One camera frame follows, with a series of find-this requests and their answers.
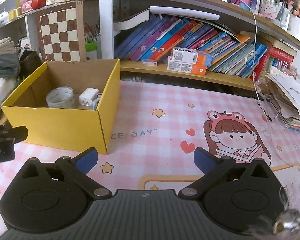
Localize clear packing tape roll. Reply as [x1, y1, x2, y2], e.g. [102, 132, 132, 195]
[46, 86, 76, 109]

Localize white charger plug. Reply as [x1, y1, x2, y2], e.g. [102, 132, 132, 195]
[78, 88, 100, 107]

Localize grey purple toy car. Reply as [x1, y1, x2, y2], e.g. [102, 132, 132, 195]
[91, 93, 102, 110]

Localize yellow cardboard box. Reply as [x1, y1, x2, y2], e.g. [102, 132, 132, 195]
[1, 59, 120, 154]

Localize folded grey towels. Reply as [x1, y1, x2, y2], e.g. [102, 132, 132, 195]
[0, 37, 20, 78]

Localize pink checkered cartoon mat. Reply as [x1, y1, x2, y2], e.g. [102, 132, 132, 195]
[0, 80, 300, 240]

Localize brown leather bag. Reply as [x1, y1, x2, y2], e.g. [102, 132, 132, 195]
[18, 47, 42, 78]

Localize pile of papers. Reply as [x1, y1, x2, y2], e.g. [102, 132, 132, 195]
[265, 73, 300, 132]

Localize orange white box lower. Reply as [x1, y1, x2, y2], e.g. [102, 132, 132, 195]
[167, 56, 207, 76]

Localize orange white box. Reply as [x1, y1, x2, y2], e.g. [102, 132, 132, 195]
[171, 47, 212, 67]
[167, 56, 207, 76]

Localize green white container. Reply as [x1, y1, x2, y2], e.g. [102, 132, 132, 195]
[85, 42, 97, 60]

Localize wooden chessboard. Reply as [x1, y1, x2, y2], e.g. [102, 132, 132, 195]
[35, 1, 87, 62]

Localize orange white box upper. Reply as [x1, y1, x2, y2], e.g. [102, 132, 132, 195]
[171, 47, 212, 67]

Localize row of colourful books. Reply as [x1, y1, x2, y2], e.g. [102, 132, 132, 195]
[114, 12, 296, 80]

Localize yellow wooden shelf board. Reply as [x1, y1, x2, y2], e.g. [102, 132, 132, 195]
[120, 60, 254, 91]

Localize small red white box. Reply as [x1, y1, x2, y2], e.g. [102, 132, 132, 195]
[141, 59, 158, 66]

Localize thick white paperback book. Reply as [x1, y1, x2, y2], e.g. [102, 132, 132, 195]
[114, 9, 150, 31]

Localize white cable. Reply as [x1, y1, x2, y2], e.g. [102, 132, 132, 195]
[231, 0, 273, 123]

